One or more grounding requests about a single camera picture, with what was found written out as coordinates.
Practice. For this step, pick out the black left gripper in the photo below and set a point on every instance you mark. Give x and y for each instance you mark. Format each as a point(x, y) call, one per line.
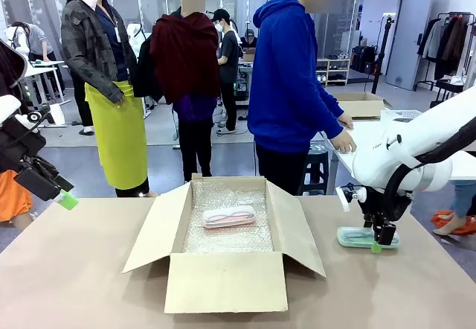
point(20, 143)

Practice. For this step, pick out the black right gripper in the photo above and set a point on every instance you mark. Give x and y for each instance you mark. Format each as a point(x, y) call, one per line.
point(375, 208)

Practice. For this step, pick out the mint green glasses case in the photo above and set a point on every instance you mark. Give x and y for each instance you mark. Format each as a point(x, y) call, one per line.
point(353, 237)

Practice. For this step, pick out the pink glasses case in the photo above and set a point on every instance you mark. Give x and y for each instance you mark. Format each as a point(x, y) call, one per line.
point(228, 218)

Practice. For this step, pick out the cardboard box holding glasses cases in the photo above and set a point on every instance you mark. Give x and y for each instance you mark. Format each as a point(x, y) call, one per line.
point(227, 280)

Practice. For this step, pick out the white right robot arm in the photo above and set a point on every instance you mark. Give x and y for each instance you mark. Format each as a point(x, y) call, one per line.
point(409, 139)

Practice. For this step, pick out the person's right forearm blue sleeve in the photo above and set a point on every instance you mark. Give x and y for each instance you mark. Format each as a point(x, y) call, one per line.
point(327, 120)

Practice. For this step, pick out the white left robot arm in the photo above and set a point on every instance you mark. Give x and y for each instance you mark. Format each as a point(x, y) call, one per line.
point(9, 107)

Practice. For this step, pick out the person's left forearm blue sleeve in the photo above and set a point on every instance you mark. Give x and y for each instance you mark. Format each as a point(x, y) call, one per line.
point(334, 107)

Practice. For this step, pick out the person's right hand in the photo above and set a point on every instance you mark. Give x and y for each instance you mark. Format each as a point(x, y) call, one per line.
point(344, 143)

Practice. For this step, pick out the person's left hand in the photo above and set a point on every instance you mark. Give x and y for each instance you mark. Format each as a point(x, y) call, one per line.
point(346, 121)

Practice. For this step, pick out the orange fabric garment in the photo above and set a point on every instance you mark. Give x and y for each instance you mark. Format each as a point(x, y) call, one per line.
point(13, 195)

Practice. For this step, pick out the white bin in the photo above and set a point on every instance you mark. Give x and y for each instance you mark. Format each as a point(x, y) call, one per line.
point(57, 115)

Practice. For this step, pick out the orange cloth under bare foot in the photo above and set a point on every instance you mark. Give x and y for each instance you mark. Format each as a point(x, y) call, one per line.
point(442, 219)

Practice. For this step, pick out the mannequin with yellow apron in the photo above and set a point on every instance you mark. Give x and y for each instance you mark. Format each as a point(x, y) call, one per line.
point(119, 139)

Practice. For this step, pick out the dark plastic stool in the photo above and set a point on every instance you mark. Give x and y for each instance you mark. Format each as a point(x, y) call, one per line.
point(316, 169)

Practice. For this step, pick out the mannequin leg in jeans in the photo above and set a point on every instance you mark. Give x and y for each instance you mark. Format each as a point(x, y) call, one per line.
point(463, 198)

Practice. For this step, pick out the white desk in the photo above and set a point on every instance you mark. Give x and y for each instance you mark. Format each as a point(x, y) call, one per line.
point(41, 70)

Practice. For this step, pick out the white plastic basket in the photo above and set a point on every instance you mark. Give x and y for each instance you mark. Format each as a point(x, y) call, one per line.
point(403, 115)

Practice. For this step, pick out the shallow cardboard box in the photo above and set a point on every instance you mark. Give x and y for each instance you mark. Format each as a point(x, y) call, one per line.
point(362, 105)

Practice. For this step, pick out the person in grey shirt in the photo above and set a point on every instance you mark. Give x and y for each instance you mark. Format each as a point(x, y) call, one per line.
point(37, 38)

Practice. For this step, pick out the bubble wrap sheet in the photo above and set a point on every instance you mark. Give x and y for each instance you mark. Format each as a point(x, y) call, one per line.
point(227, 239)

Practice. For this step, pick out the black chair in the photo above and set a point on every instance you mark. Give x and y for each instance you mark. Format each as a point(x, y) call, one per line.
point(448, 91)

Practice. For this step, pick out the wooden shoe rack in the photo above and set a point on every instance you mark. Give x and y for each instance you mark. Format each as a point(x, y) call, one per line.
point(334, 72)

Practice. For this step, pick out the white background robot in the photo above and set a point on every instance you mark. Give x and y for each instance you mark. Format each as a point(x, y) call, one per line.
point(135, 36)

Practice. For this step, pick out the black suitcases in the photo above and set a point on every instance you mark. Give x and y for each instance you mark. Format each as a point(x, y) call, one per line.
point(364, 59)

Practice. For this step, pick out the person in blue hoodie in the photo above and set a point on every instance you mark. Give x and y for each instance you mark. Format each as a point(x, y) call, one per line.
point(282, 83)

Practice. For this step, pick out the black tripod pole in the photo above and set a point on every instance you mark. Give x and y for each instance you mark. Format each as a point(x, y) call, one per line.
point(383, 53)

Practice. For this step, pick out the mannequin with maroon shawl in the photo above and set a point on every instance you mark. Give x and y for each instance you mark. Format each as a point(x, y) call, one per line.
point(186, 57)

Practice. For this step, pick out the grey door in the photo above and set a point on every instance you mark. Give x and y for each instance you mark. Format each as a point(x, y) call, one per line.
point(409, 38)

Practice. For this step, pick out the black clothes rack with coats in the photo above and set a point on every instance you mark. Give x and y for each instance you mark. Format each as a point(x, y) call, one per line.
point(446, 42)

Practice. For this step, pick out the person in black shirt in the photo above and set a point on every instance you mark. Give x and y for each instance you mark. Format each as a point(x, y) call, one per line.
point(227, 64)

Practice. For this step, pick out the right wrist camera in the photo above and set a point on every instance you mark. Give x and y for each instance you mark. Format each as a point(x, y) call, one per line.
point(351, 195)

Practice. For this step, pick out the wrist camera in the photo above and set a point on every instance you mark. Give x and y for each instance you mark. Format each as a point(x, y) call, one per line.
point(35, 116)
point(351, 195)

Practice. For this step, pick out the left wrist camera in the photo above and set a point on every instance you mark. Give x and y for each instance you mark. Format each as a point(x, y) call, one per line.
point(35, 116)

